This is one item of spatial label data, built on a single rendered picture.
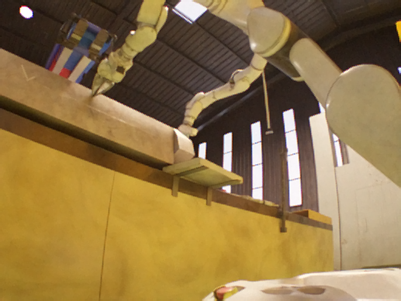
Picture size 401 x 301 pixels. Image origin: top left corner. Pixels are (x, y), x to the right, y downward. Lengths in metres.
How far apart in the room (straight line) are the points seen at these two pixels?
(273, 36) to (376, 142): 0.44
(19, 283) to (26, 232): 0.16
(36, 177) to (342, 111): 0.85
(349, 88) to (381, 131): 0.11
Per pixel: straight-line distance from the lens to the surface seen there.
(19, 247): 0.86
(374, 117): 0.45
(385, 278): 0.67
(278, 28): 0.76
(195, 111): 1.50
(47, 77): 1.05
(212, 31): 11.22
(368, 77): 0.49
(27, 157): 0.89
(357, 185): 6.49
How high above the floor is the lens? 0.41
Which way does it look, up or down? 24 degrees up
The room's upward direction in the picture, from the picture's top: 4 degrees clockwise
